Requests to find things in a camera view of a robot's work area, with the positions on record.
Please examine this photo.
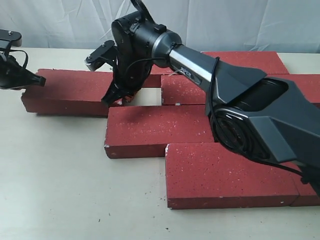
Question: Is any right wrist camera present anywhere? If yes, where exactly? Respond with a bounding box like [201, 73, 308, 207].
[84, 40, 117, 72]

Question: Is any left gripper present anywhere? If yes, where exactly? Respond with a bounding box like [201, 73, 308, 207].
[0, 53, 46, 90]

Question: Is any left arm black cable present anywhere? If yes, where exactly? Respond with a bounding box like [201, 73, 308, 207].
[0, 47, 30, 71]

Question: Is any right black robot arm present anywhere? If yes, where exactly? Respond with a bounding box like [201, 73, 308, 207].
[102, 12, 320, 193]

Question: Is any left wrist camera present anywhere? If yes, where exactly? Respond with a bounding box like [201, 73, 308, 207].
[0, 29, 22, 51]

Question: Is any front large red brick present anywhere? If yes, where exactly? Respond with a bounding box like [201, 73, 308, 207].
[165, 143, 300, 210]

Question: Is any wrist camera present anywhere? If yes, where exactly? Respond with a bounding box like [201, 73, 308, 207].
[84, 40, 117, 72]
[0, 29, 22, 51]

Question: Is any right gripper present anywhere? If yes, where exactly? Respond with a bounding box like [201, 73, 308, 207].
[101, 59, 153, 107]

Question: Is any right second-row brick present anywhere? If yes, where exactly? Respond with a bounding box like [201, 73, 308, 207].
[287, 74, 320, 108]

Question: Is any back right base brick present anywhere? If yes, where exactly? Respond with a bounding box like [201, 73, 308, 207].
[202, 51, 289, 75]

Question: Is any grey fabric backdrop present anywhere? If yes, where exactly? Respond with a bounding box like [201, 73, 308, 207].
[0, 0, 320, 53]

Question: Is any back left base brick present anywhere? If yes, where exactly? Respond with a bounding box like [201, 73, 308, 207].
[142, 65, 173, 88]

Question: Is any base brick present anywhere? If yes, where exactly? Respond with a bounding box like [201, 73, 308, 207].
[142, 65, 173, 88]
[202, 51, 289, 75]

